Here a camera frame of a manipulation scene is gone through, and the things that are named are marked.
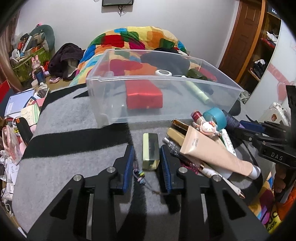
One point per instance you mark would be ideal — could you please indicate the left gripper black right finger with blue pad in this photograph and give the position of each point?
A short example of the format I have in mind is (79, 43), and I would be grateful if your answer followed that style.
(210, 209)

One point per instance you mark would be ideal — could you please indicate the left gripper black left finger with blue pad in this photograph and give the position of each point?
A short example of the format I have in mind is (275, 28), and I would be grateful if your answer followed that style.
(65, 218)

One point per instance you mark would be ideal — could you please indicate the light green tube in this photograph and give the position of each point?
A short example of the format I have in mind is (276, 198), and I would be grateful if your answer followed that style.
(192, 87)

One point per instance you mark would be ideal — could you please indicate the gold green rectangular case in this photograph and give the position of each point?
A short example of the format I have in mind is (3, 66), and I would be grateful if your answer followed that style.
(150, 151)

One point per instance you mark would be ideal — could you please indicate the red rectangular gift box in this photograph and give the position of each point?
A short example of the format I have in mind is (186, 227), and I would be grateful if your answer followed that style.
(143, 94)

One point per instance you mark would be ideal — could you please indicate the clear spray pen bottle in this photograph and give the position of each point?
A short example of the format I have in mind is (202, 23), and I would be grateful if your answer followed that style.
(173, 147)

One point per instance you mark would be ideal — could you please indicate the person's right hand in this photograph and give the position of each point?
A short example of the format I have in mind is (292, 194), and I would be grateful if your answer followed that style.
(280, 174)

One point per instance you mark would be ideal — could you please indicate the purple cosmetic bottle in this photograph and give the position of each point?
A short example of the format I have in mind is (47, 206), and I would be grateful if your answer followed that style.
(231, 122)

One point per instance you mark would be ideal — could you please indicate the blue tape roll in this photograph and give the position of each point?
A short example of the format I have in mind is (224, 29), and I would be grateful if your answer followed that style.
(217, 116)

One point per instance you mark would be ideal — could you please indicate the pink kitty charm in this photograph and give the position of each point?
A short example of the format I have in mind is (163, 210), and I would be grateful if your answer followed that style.
(207, 128)

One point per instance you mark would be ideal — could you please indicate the grey black striped blanket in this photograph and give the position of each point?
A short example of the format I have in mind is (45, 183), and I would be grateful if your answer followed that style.
(68, 141)

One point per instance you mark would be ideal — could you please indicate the beige cosmetic tube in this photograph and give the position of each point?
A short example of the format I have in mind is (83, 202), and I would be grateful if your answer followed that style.
(201, 147)

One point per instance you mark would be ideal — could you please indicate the gold brown cosmetic box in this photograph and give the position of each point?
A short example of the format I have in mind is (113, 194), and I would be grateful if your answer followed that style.
(180, 125)

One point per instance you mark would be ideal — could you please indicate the wooden shelf unit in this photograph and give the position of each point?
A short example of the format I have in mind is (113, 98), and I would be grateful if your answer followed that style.
(262, 49)

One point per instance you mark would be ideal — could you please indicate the black orange handheld tool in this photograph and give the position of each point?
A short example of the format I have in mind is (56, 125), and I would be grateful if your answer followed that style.
(24, 130)

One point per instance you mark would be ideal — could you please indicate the wooden door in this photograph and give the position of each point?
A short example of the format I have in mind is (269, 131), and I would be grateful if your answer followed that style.
(243, 39)

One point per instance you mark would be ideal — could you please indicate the dark green jar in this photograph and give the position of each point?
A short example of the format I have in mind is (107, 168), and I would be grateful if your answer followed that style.
(195, 74)

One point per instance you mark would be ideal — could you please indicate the pink small box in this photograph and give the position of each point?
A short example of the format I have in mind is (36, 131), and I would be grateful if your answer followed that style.
(40, 102)

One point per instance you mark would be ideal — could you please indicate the blue notebook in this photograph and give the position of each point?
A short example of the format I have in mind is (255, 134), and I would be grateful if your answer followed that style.
(18, 101)

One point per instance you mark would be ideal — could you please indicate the black garment on quilt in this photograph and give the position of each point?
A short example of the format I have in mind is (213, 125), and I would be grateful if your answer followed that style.
(167, 59)

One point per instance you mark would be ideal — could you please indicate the white tape roll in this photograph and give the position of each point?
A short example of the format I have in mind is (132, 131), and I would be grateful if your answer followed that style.
(161, 72)

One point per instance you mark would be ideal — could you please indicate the clear plastic storage bin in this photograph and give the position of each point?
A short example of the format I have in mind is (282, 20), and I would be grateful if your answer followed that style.
(107, 91)

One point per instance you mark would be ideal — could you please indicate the red flat box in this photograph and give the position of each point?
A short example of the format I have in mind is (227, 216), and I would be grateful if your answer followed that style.
(4, 88)

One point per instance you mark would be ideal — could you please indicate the rabbit figure toy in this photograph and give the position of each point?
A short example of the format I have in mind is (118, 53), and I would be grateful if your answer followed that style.
(38, 71)

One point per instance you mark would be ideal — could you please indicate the dark clothes pile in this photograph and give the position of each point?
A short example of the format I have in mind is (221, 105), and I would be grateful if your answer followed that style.
(65, 61)

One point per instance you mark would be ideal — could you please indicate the green storage basket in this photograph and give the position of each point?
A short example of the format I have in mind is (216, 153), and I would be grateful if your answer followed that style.
(23, 67)

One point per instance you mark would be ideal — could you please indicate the colourful patchwork quilt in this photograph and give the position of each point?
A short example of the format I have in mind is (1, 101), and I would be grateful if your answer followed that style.
(129, 38)

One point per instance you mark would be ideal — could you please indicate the grey green neck pillow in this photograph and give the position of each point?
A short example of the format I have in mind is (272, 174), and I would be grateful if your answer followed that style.
(45, 36)

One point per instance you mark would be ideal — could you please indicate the wall mounted monitor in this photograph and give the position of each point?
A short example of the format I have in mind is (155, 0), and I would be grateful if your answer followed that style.
(117, 2)

